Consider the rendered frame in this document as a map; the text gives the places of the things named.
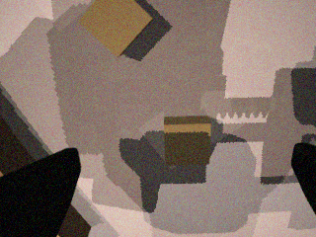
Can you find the tan square block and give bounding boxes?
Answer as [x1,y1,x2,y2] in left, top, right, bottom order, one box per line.
[163,116,210,166]
[79,0,154,58]

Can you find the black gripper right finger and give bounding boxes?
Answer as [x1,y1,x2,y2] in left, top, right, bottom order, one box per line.
[291,142,316,214]

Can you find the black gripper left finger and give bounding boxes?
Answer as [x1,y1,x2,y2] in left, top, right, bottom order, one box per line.
[0,149,82,237]

